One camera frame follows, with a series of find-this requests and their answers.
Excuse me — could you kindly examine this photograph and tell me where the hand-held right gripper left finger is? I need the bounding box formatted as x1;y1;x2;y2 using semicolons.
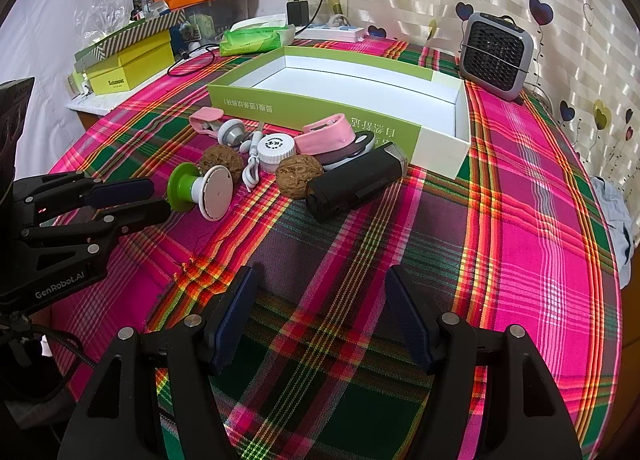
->
57;265;259;460

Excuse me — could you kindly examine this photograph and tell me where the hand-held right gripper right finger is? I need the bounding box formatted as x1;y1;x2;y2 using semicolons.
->
385;265;583;460

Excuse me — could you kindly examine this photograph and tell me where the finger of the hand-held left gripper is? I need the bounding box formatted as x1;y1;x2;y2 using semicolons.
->
22;199;173;256
12;171;156;221

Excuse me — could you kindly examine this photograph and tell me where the green and white spool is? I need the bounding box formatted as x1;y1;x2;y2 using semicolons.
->
167;163;234;220

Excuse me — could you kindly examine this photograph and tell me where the brown walnut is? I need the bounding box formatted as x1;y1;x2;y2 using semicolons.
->
276;154;318;200
201;143;232;173

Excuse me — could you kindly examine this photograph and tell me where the pink clip with silver knob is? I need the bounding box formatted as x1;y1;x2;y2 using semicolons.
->
189;108;248;151

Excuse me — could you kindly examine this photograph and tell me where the white USB cable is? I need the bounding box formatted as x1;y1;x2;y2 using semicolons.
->
239;130;266;192

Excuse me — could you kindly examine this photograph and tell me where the black handheld device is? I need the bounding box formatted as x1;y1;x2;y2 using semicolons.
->
306;144;407;222

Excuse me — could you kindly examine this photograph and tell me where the green and white cardboard box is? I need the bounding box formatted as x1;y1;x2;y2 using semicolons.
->
206;45;471;181

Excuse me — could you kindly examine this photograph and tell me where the yellow box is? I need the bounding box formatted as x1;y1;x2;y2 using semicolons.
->
82;30;176;97

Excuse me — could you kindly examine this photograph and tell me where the pink plaid tablecloth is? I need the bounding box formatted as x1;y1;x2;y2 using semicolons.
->
47;35;623;460

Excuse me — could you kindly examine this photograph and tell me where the striped box lid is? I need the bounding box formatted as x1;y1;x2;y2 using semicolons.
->
74;8;187;72

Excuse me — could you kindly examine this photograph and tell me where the clear plastic bag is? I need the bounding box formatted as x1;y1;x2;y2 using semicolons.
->
75;0;146;48

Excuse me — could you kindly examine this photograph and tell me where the green tissue pack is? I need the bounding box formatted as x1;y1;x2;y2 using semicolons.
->
219;14;297;57

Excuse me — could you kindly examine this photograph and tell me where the clear plastic storage bin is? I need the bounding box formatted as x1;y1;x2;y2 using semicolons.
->
172;0;251;44

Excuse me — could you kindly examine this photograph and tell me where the light blue cloth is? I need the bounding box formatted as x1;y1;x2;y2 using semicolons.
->
590;175;640;261

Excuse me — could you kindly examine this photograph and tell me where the white power strip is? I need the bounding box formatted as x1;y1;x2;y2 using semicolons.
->
295;23;367;44

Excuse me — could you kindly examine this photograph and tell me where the grey fan heater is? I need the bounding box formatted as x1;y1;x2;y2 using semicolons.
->
459;12;535;101

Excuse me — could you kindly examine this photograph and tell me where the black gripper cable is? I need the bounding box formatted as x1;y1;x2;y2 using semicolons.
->
30;327;98;368

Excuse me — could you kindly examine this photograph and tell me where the thin black cable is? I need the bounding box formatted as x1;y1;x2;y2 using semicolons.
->
167;43;226;77

